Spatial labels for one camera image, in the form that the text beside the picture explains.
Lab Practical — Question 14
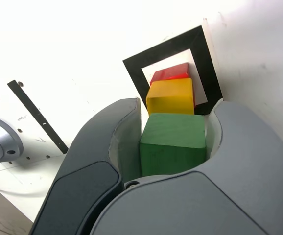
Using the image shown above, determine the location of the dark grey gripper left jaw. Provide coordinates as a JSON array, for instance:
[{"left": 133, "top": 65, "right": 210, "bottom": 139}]
[{"left": 30, "top": 97, "right": 142, "bottom": 235}]

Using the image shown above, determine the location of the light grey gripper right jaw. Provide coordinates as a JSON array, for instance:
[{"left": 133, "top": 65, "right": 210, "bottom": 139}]
[{"left": 89, "top": 99, "right": 283, "bottom": 235}]

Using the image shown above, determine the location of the green cube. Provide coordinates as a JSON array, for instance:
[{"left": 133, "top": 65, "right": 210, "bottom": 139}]
[{"left": 139, "top": 113, "right": 207, "bottom": 178}]

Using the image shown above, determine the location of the yellow cube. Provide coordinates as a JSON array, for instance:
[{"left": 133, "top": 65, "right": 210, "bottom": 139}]
[{"left": 145, "top": 77, "right": 196, "bottom": 116}]

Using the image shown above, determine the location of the red cube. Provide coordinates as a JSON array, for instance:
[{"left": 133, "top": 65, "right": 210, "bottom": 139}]
[{"left": 149, "top": 62, "right": 191, "bottom": 87}]

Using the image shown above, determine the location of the black tape square outline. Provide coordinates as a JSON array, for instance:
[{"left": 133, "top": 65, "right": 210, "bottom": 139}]
[{"left": 122, "top": 24, "right": 224, "bottom": 116}]

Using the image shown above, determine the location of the black tape strip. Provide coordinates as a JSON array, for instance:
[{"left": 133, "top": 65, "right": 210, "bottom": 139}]
[{"left": 6, "top": 79, "right": 70, "bottom": 155}]

